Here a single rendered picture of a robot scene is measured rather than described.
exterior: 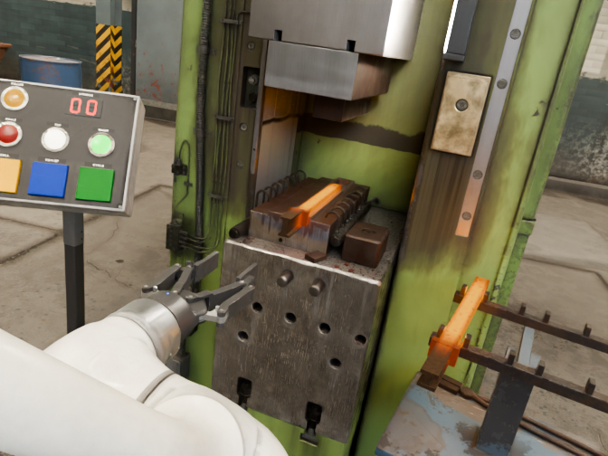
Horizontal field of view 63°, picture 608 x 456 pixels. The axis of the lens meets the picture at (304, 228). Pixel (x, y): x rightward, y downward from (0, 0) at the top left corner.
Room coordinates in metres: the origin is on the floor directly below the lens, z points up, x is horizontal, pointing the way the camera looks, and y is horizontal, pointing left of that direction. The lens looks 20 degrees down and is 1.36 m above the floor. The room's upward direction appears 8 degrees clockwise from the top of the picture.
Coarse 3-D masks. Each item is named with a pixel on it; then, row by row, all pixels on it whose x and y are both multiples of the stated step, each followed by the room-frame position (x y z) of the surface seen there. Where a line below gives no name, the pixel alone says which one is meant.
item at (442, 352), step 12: (480, 288) 0.95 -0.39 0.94; (468, 300) 0.88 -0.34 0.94; (480, 300) 0.93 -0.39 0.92; (456, 312) 0.83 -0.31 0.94; (468, 312) 0.83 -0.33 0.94; (456, 324) 0.78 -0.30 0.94; (468, 324) 0.81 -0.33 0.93; (444, 336) 0.73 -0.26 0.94; (456, 336) 0.74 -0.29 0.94; (432, 348) 0.68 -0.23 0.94; (444, 348) 0.69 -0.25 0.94; (456, 348) 0.69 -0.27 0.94; (432, 360) 0.65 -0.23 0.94; (444, 360) 0.65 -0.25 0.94; (456, 360) 0.69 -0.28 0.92; (432, 372) 0.62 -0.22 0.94; (444, 372) 0.67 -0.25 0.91; (420, 384) 0.62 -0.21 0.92; (432, 384) 0.62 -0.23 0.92
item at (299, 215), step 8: (336, 184) 1.37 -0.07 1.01; (320, 192) 1.26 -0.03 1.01; (328, 192) 1.27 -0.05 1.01; (336, 192) 1.32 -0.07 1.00; (312, 200) 1.18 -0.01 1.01; (320, 200) 1.19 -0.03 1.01; (296, 208) 1.06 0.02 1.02; (304, 208) 1.10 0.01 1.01; (312, 208) 1.12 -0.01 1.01; (280, 216) 0.99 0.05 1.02; (288, 216) 1.00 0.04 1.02; (296, 216) 1.01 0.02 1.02; (304, 216) 1.06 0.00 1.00; (288, 224) 0.99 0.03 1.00; (296, 224) 1.04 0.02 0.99; (304, 224) 1.06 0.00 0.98; (280, 232) 1.00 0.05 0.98; (288, 232) 0.99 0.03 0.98
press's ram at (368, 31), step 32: (256, 0) 1.12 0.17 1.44; (288, 0) 1.10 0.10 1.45; (320, 0) 1.08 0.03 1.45; (352, 0) 1.06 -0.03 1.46; (384, 0) 1.05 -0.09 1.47; (416, 0) 1.31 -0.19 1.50; (256, 32) 1.12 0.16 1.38; (288, 32) 1.10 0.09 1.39; (320, 32) 1.08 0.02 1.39; (352, 32) 1.06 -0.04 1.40; (384, 32) 1.04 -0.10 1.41; (416, 32) 1.42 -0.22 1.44
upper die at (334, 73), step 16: (272, 48) 1.11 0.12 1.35; (288, 48) 1.10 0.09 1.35; (304, 48) 1.09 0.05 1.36; (320, 48) 1.08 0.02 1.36; (272, 64) 1.11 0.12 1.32; (288, 64) 1.10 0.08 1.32; (304, 64) 1.09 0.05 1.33; (320, 64) 1.08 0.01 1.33; (336, 64) 1.07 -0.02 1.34; (352, 64) 1.06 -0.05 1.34; (368, 64) 1.16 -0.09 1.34; (384, 64) 1.33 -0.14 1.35; (272, 80) 1.11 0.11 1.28; (288, 80) 1.10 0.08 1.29; (304, 80) 1.09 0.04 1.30; (320, 80) 1.08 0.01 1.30; (336, 80) 1.07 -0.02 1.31; (352, 80) 1.06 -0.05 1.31; (368, 80) 1.18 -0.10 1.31; (384, 80) 1.37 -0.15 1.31; (336, 96) 1.07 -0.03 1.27; (352, 96) 1.06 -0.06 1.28; (368, 96) 1.21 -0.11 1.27
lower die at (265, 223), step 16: (288, 192) 1.31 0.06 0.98; (304, 192) 1.30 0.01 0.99; (368, 192) 1.46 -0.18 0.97; (256, 208) 1.13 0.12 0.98; (272, 208) 1.12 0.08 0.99; (288, 208) 1.14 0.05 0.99; (320, 208) 1.14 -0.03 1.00; (256, 224) 1.11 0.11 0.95; (272, 224) 1.10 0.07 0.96; (320, 224) 1.06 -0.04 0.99; (336, 224) 1.11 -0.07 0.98; (272, 240) 1.09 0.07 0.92; (288, 240) 1.08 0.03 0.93; (304, 240) 1.07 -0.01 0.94; (320, 240) 1.06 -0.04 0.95
